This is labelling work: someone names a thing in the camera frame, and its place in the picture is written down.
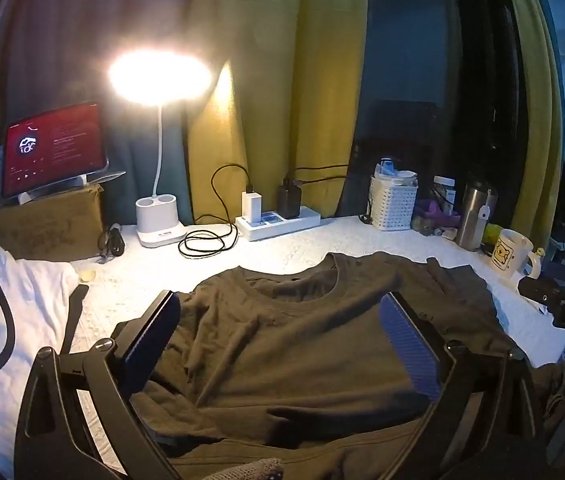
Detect narrow yellow curtain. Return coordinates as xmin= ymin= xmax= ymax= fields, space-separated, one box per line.
xmin=505 ymin=0 xmax=563 ymax=241

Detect silver tablet stand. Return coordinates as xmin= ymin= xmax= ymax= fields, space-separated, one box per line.
xmin=0 ymin=145 xmax=127 ymax=206

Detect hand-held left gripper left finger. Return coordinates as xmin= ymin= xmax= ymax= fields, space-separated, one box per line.
xmin=15 ymin=289 xmax=183 ymax=480

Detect white power strip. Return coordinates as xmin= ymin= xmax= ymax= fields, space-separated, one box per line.
xmin=235 ymin=205 xmax=322 ymax=241

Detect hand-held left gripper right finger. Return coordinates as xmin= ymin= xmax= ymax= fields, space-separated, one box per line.
xmin=380 ymin=290 xmax=543 ymax=480

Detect narrow teal curtain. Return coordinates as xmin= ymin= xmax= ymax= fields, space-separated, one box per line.
xmin=337 ymin=0 xmax=463 ymax=216

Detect white slatted plastic basket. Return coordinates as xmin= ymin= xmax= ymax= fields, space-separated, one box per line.
xmin=370 ymin=175 xmax=419 ymax=232

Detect blue and white packets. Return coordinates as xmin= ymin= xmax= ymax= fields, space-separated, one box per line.
xmin=373 ymin=157 xmax=417 ymax=183

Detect wide yellow curtain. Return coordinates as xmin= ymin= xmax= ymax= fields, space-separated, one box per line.
xmin=185 ymin=0 xmax=368 ymax=226

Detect red box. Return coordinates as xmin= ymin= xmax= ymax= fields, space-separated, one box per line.
xmin=2 ymin=102 xmax=108 ymax=197

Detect jar with white lid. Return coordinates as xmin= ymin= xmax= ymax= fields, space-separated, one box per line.
xmin=433 ymin=176 xmax=456 ymax=211

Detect grey knitted cloth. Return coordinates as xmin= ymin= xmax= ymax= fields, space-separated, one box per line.
xmin=202 ymin=457 xmax=283 ymax=480

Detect black charger plug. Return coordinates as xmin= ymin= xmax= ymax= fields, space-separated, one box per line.
xmin=276 ymin=177 xmax=303 ymax=219

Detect white charger plug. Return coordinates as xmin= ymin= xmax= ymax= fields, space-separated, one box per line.
xmin=241 ymin=191 xmax=263 ymax=223

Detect black cord bundle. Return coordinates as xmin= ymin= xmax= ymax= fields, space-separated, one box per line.
xmin=97 ymin=222 xmax=126 ymax=261

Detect thin black charger cable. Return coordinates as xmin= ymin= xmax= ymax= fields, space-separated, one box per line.
xmin=285 ymin=162 xmax=351 ymax=186

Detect purple soft object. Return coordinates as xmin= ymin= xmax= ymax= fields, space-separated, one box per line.
xmin=415 ymin=199 xmax=462 ymax=233

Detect looped black charging cable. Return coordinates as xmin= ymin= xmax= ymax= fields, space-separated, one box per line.
xmin=178 ymin=163 xmax=253 ymax=260

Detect white crumpled cloth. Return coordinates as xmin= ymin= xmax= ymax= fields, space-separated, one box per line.
xmin=0 ymin=237 xmax=83 ymax=461

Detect dark olive-brown T-shirt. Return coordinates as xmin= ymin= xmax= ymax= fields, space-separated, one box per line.
xmin=112 ymin=252 xmax=518 ymax=480

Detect white mug with yellow print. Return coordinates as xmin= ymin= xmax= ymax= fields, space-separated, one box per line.
xmin=487 ymin=228 xmax=543 ymax=283

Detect wide teal curtain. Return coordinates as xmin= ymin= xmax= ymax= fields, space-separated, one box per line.
xmin=0 ymin=0 xmax=198 ymax=221

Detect stainless steel bottle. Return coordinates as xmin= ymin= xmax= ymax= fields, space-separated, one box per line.
xmin=457 ymin=177 xmax=498 ymax=252

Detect brown cardboard box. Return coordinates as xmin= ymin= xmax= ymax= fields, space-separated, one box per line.
xmin=0 ymin=185 xmax=106 ymax=263

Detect white desk lamp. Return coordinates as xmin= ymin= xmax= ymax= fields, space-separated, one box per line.
xmin=107 ymin=50 xmax=213 ymax=249

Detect black strap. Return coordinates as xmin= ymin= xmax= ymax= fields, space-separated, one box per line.
xmin=60 ymin=284 xmax=90 ymax=356

